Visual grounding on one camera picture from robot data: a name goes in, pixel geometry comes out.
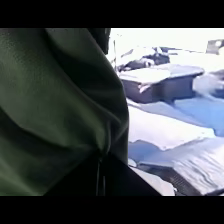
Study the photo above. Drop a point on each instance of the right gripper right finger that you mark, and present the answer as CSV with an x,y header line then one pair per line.
x,y
123,181

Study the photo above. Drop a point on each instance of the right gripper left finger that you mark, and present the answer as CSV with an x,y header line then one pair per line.
x,y
81,181

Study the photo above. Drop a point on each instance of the olive green T-shirt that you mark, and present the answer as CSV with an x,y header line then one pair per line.
x,y
50,100

